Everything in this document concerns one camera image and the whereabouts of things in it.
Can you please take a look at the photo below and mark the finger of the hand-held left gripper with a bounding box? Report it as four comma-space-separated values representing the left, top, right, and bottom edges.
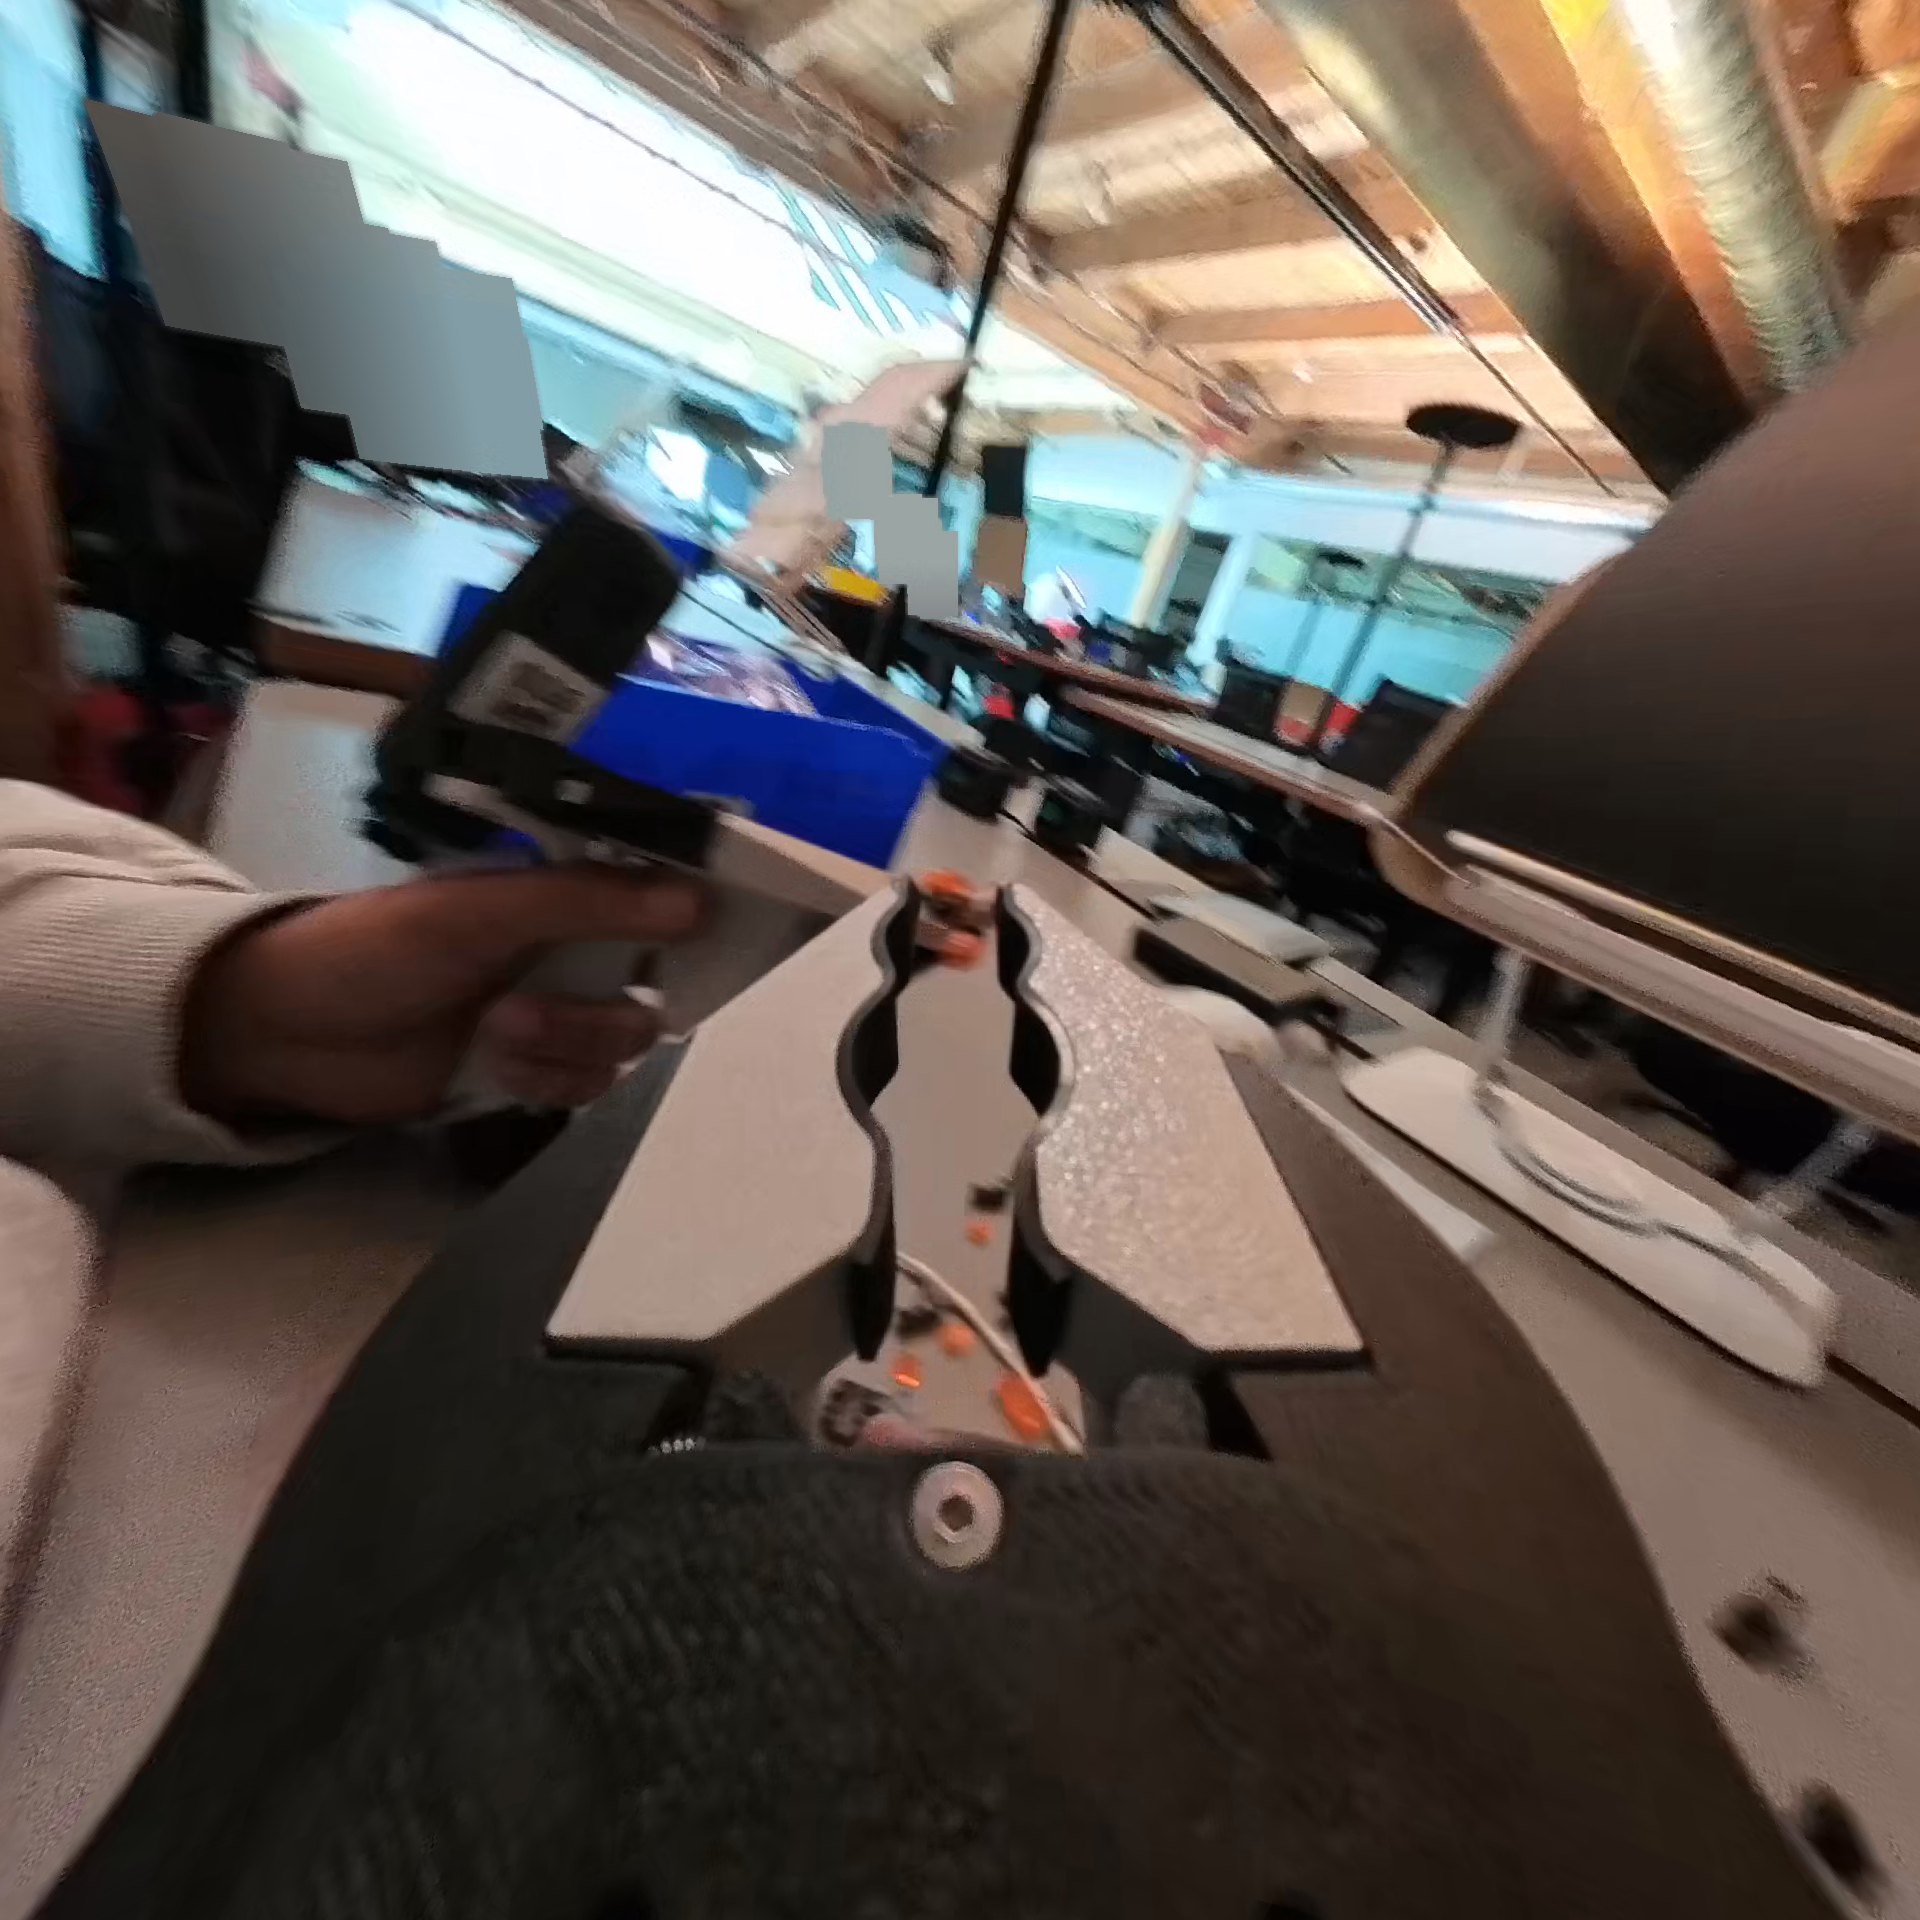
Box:
702, 815, 898, 993

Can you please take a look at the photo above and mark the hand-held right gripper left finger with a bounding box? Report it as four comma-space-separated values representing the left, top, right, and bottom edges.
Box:
545, 878, 923, 1367

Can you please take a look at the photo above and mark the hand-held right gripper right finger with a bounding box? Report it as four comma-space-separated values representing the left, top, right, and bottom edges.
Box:
1002, 883, 1370, 1379

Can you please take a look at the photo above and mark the pile of lego pieces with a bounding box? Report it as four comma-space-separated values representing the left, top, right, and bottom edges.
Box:
891, 1171, 1086, 1450

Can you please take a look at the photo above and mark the person's left forearm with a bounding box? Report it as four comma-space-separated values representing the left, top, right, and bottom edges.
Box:
0, 780, 339, 1163

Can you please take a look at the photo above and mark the person's left hand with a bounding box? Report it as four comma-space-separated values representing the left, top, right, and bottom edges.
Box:
194, 872, 712, 1122

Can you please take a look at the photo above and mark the blue plastic bin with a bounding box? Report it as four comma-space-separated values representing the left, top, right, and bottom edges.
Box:
449, 584, 941, 873

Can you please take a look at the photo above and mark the white tablet stand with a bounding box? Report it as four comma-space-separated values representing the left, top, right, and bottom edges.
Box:
1340, 961, 1844, 1386

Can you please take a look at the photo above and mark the black tripod pole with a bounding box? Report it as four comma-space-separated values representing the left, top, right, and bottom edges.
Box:
918, 0, 1078, 500

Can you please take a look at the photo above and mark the dark screen tablet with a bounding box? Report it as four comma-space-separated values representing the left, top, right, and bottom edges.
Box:
1370, 319, 1920, 1052

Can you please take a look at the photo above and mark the person's grey sweatshirt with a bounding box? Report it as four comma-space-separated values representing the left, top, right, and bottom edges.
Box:
0, 1154, 96, 1594

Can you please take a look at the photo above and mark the black floor lamp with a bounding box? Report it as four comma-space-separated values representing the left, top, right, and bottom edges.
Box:
1336, 402, 1521, 706

